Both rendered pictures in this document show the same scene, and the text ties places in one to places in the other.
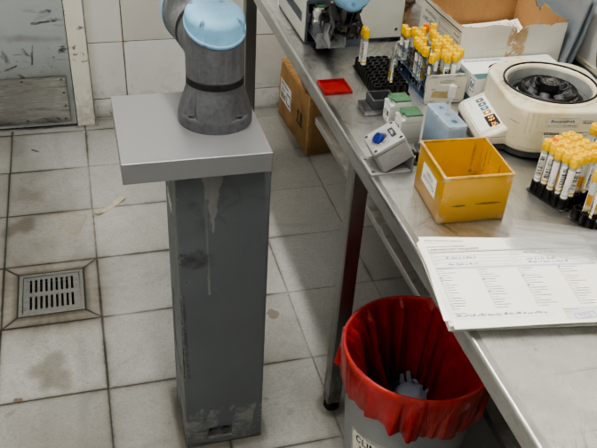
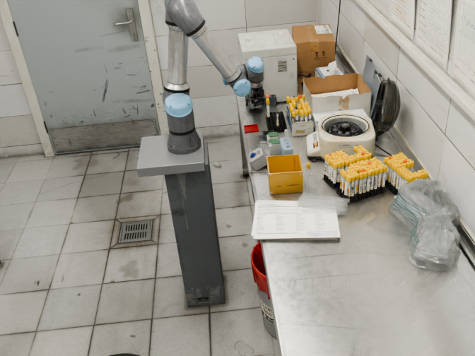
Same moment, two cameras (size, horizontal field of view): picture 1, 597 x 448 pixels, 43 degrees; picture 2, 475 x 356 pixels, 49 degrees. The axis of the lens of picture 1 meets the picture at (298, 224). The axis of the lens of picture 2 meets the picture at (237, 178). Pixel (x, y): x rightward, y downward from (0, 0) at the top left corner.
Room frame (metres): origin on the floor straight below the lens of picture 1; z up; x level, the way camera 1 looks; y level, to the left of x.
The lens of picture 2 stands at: (-0.53, -0.59, 2.08)
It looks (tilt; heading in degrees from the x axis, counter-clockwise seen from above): 33 degrees down; 16
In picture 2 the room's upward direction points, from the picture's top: 5 degrees counter-clockwise
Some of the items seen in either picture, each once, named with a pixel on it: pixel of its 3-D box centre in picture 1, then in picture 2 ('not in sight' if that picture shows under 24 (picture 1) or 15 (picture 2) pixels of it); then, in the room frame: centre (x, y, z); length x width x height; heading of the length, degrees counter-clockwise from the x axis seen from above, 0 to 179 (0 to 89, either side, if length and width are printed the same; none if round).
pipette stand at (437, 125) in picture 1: (442, 136); (286, 153); (1.37, -0.28, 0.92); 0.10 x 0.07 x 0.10; 19
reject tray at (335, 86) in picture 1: (334, 86); (251, 128); (1.66, -0.06, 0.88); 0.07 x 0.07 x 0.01; 17
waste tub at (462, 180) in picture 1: (461, 180); (284, 174); (1.21, -0.30, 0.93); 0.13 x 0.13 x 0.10; 14
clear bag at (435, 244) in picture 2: not in sight; (435, 234); (0.89, -0.84, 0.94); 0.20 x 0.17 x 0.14; 169
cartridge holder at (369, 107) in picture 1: (380, 102); (268, 136); (1.56, -0.17, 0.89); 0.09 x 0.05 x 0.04; 106
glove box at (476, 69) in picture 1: (513, 76); (340, 121); (1.69, -0.48, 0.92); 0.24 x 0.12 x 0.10; 107
